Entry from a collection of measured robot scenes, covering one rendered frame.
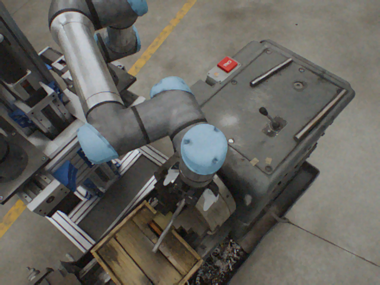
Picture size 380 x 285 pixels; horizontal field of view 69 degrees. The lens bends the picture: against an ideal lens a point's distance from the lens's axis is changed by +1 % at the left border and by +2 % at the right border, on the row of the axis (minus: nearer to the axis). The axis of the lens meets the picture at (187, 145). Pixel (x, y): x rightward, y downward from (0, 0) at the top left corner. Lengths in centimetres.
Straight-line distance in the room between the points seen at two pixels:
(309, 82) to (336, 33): 237
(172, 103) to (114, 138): 12
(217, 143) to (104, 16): 46
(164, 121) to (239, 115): 57
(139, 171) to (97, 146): 162
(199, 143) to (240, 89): 68
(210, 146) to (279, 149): 56
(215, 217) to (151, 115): 55
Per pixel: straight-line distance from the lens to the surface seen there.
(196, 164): 43
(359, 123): 281
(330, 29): 355
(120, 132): 48
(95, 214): 208
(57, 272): 125
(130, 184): 207
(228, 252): 153
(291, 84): 114
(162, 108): 48
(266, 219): 163
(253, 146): 96
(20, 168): 120
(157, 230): 100
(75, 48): 64
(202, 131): 44
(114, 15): 77
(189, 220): 101
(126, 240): 126
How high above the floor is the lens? 208
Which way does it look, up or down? 61 degrees down
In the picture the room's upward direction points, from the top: 6 degrees counter-clockwise
